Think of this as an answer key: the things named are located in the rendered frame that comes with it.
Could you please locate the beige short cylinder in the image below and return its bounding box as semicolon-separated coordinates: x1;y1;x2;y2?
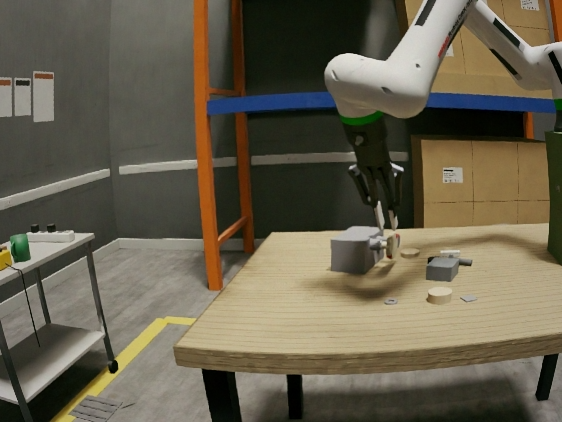
428;287;452;305

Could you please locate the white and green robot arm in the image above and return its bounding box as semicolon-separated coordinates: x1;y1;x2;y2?
324;0;562;147

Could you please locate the grey bolt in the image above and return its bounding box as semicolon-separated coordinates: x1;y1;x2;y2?
448;254;473;266

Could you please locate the tan round wooden disc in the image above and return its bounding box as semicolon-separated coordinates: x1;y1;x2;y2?
400;249;419;258

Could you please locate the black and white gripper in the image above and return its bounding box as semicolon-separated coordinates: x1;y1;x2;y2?
348;138;404;231

